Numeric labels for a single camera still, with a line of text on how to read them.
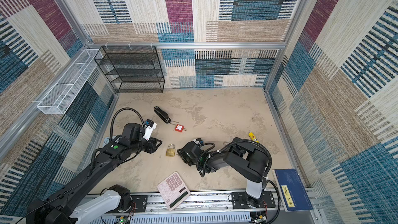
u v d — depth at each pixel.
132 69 1.11
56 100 0.70
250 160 0.47
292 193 0.75
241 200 0.74
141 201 0.74
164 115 1.01
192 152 0.68
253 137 0.94
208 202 0.75
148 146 0.71
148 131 0.73
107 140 0.93
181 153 0.78
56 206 0.40
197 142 0.85
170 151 0.89
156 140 0.73
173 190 0.76
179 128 0.98
